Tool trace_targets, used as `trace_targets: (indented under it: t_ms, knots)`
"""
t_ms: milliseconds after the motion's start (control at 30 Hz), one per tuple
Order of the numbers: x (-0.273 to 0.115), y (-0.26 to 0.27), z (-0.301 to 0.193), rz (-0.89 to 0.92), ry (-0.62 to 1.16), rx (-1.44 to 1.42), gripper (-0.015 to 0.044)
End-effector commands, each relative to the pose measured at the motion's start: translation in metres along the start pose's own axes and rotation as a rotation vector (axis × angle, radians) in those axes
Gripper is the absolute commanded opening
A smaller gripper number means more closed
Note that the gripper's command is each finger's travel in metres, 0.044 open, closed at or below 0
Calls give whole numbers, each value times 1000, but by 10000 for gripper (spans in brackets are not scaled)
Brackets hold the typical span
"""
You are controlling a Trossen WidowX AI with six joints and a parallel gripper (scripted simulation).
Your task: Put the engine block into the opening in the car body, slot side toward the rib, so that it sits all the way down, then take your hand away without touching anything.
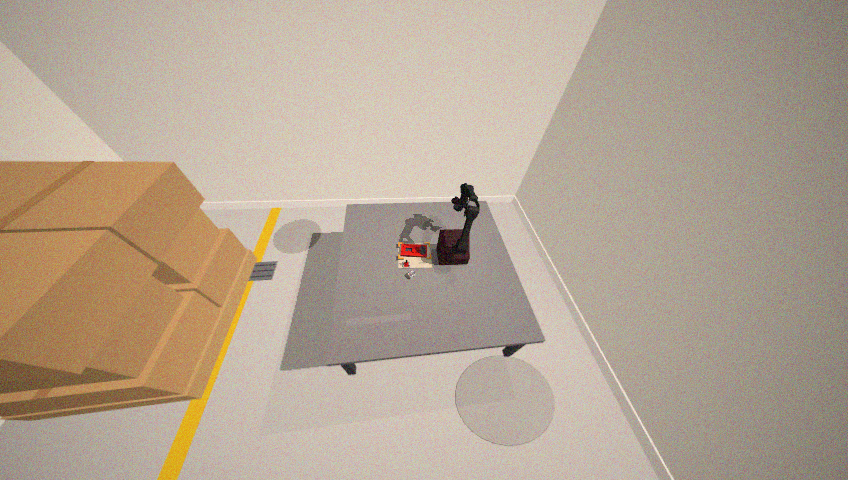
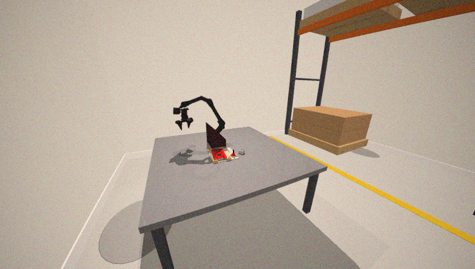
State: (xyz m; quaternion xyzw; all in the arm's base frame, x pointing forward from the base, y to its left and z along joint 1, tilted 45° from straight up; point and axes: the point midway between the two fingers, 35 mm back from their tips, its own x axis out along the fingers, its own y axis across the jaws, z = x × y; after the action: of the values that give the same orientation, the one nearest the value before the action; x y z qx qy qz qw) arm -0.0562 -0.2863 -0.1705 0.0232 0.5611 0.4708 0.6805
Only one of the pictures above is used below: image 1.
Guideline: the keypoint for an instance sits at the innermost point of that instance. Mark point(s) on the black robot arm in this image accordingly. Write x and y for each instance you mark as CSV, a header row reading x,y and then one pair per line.
x,y
471,212

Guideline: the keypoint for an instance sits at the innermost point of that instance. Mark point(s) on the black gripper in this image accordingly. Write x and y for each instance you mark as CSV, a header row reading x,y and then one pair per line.
x,y
455,200

